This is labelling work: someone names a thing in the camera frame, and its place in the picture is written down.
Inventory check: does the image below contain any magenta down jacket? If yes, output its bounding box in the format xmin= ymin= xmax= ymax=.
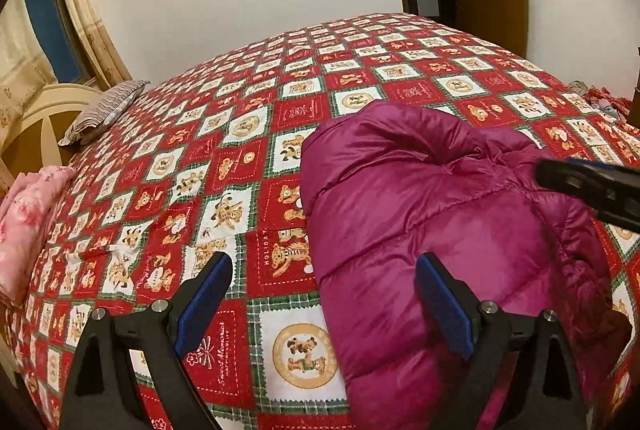
xmin=300 ymin=100 xmax=631 ymax=429

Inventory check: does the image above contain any pile of mixed clothes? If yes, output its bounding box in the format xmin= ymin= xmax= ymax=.
xmin=568 ymin=80 xmax=631 ymax=122

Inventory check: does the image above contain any brown wooden dresser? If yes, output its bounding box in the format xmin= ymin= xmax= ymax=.
xmin=627 ymin=74 xmax=640 ymax=129

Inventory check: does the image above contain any pink floral pillow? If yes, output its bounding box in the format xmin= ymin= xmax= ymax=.
xmin=0 ymin=165 xmax=76 ymax=306

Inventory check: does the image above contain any red teddy bear blanket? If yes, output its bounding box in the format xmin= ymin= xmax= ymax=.
xmin=6 ymin=14 xmax=639 ymax=429

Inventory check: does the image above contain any cream wooden headboard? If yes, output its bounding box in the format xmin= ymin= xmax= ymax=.
xmin=1 ymin=83 xmax=101 ymax=193

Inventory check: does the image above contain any grey striped pillow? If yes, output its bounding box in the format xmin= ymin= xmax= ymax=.
xmin=58 ymin=80 xmax=149 ymax=147

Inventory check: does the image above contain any blue window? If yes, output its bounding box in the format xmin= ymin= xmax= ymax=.
xmin=25 ymin=0 xmax=84 ymax=83

